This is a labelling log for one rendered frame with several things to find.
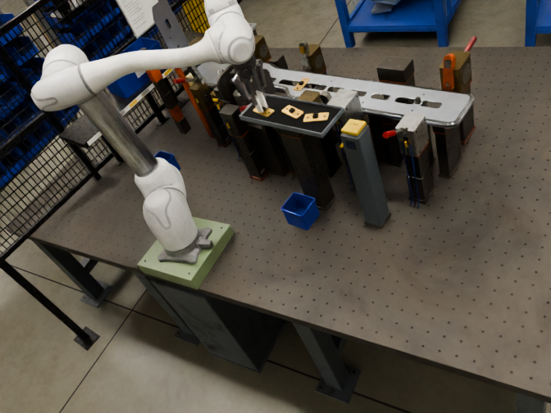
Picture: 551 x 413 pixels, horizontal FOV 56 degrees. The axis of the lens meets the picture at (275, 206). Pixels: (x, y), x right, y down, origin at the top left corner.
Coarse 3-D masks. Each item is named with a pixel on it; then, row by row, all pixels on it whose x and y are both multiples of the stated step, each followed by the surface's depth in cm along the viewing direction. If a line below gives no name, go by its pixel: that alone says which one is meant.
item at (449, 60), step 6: (450, 54) 184; (444, 60) 185; (450, 60) 184; (444, 66) 186; (450, 66) 185; (444, 72) 188; (450, 72) 187; (444, 78) 190; (450, 78) 188; (444, 84) 191; (450, 84) 190
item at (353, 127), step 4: (348, 120) 169; (352, 120) 168; (356, 120) 167; (360, 120) 167; (348, 124) 168; (352, 124) 167; (356, 124) 166; (360, 124) 166; (364, 124) 166; (344, 128) 167; (348, 128) 166; (352, 128) 166; (356, 128) 165; (360, 128) 164; (344, 132) 166; (348, 132) 165; (352, 132) 164; (356, 132) 164
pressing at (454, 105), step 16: (208, 64) 258; (224, 64) 253; (272, 64) 240; (208, 80) 247; (288, 80) 226; (320, 80) 218; (336, 80) 214; (352, 80) 211; (368, 80) 208; (368, 96) 201; (400, 96) 195; (416, 96) 192; (432, 96) 189; (448, 96) 186; (464, 96) 184; (368, 112) 194; (384, 112) 191; (400, 112) 188; (416, 112) 186; (432, 112) 183; (448, 112) 181; (464, 112) 179; (448, 128) 177
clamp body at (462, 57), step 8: (456, 56) 191; (464, 56) 189; (440, 64) 190; (456, 64) 187; (464, 64) 187; (440, 72) 190; (456, 72) 186; (464, 72) 189; (440, 80) 193; (456, 80) 189; (464, 80) 191; (456, 88) 191; (464, 88) 194; (472, 104) 205; (472, 112) 207; (464, 120) 203; (472, 120) 209; (464, 128) 205; (472, 128) 212; (464, 136) 207; (464, 144) 209
